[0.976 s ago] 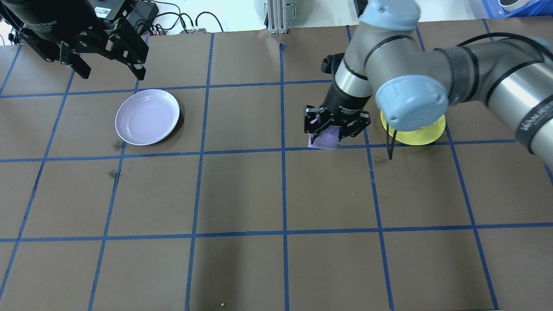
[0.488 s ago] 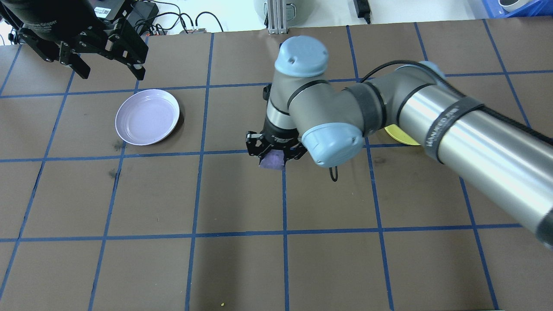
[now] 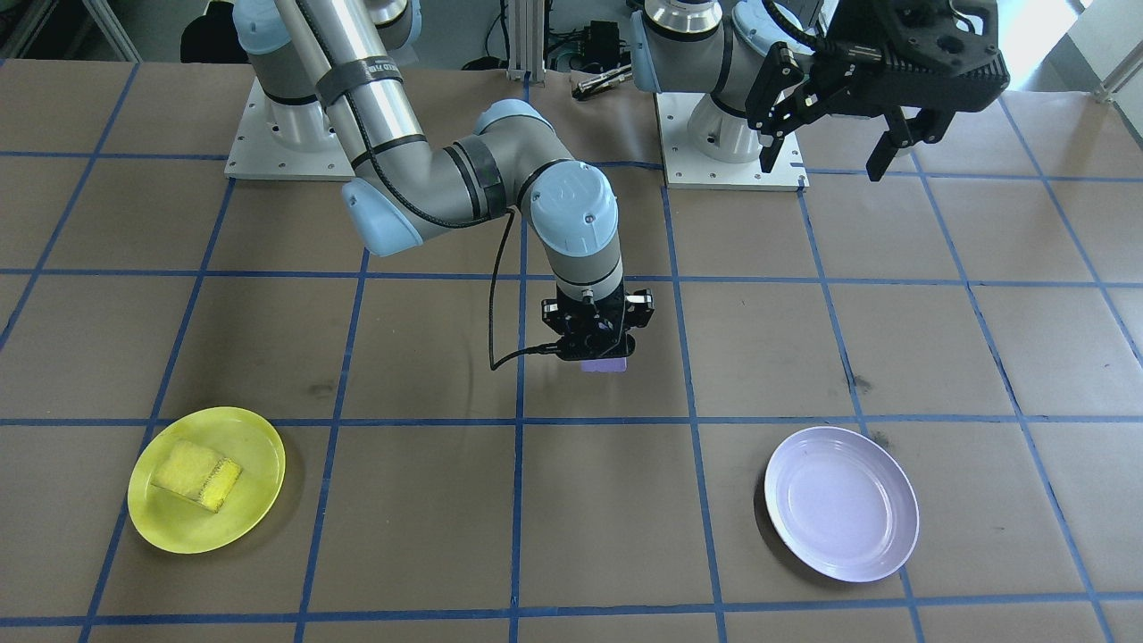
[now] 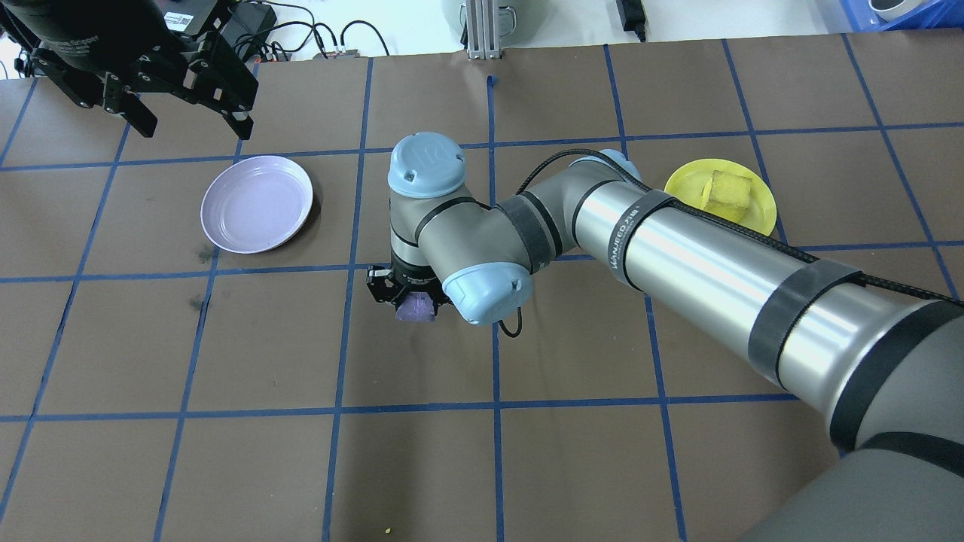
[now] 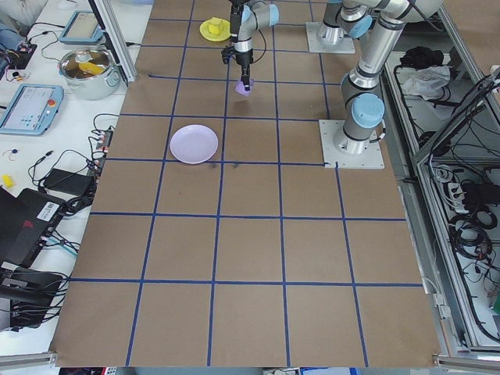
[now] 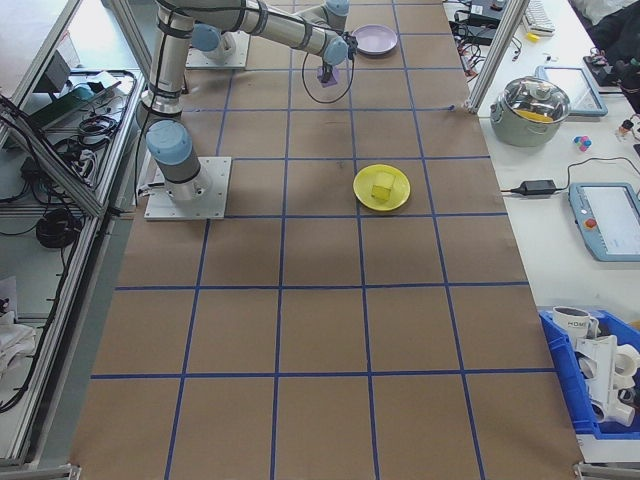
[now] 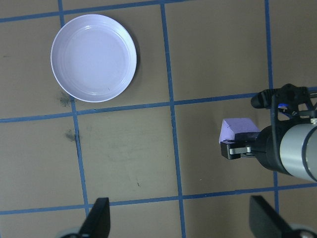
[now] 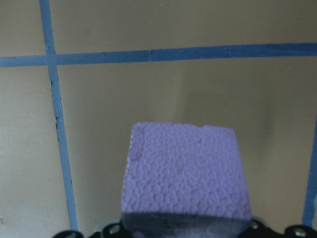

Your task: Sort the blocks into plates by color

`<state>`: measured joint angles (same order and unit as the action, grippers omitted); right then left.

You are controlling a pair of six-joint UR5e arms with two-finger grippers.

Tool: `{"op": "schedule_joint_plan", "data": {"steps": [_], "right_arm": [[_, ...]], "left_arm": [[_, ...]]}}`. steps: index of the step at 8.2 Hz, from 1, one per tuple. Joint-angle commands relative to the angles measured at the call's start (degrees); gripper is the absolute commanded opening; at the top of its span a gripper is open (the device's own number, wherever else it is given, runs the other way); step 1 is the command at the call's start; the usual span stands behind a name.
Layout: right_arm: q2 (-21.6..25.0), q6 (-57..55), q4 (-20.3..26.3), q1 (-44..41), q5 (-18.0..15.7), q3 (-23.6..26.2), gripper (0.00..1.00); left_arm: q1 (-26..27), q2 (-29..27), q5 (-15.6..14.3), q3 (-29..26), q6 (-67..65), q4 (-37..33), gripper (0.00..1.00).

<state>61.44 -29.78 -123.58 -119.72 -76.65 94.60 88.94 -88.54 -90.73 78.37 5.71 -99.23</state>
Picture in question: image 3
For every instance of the purple foam block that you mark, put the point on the purple foam block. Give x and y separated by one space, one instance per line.
607 366

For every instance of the yellow foam block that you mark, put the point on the yellow foam block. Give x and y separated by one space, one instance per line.
192 471

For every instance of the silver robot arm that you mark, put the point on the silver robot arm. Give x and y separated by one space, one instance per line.
714 116
393 116

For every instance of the black electronics box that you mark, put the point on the black electronics box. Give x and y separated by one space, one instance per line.
603 40

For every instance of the purple plastic plate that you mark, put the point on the purple plastic plate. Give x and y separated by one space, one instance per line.
839 505

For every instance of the yellow plastic plate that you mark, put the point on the yellow plastic plate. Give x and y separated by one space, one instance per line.
237 522

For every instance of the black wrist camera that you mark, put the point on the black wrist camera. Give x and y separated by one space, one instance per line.
938 79
589 348

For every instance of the white square base plate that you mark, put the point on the white square base plate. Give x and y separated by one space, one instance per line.
688 176
259 154

